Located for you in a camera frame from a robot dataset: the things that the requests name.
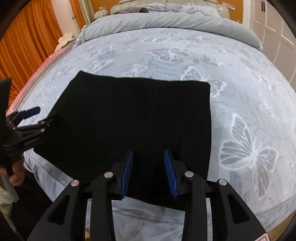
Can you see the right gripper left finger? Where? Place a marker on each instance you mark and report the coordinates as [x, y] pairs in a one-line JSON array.
[[65, 219]]

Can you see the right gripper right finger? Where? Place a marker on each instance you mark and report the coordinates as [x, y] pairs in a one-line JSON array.
[[231, 217]]

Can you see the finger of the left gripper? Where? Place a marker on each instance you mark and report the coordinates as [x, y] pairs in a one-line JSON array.
[[39, 127], [18, 116]]

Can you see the black pants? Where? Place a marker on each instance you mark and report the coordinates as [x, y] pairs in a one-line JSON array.
[[98, 119]]

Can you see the left hand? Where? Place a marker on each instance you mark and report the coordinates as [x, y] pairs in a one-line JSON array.
[[18, 175]]

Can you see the white flower cushion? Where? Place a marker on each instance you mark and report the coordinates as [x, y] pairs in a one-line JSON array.
[[64, 40]]

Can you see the white bedside ornament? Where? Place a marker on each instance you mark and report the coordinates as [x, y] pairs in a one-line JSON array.
[[103, 11]]

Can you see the beige padded headboard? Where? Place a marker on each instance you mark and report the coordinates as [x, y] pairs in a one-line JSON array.
[[134, 6]]

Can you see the white wardrobe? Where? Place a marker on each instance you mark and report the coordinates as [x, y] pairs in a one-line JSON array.
[[277, 39]]

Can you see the grey rolled duvet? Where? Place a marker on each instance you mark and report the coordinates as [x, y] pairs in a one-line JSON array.
[[135, 21]]

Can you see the floral pillow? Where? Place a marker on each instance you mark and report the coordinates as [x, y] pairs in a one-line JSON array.
[[190, 8]]

